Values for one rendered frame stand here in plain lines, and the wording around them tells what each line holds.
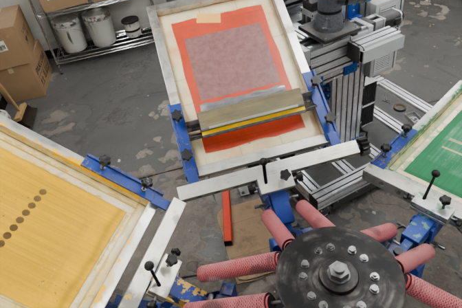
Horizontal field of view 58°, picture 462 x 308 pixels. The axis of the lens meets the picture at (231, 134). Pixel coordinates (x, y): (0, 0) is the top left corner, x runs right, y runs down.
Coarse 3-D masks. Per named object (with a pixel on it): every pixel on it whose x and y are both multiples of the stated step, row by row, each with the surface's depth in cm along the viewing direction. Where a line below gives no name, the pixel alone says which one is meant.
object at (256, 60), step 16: (224, 16) 183; (240, 16) 183; (256, 16) 183; (224, 32) 180; (240, 32) 180; (256, 32) 180; (240, 48) 178; (256, 48) 178; (272, 48) 178; (240, 64) 175; (256, 64) 175; (272, 64) 175; (240, 80) 173; (256, 80) 173; (272, 80) 173; (288, 80) 173; (256, 128) 166; (272, 128) 166; (288, 128) 166
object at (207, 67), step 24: (192, 24) 181; (216, 24) 182; (192, 48) 177; (216, 48) 177; (192, 72) 173; (216, 72) 174; (192, 96) 170; (216, 96) 170; (216, 144) 163; (240, 144) 163
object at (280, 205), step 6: (276, 192) 148; (282, 192) 148; (270, 198) 148; (276, 198) 148; (282, 198) 148; (276, 204) 147; (282, 204) 147; (288, 204) 147; (276, 210) 146; (282, 210) 146; (288, 210) 146; (282, 216) 146; (288, 216) 146; (288, 222) 145
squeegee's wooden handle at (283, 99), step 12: (264, 96) 159; (276, 96) 159; (288, 96) 159; (300, 96) 159; (216, 108) 157; (228, 108) 157; (240, 108) 157; (252, 108) 157; (264, 108) 158; (276, 108) 158; (204, 120) 155; (216, 120) 156; (228, 120) 156
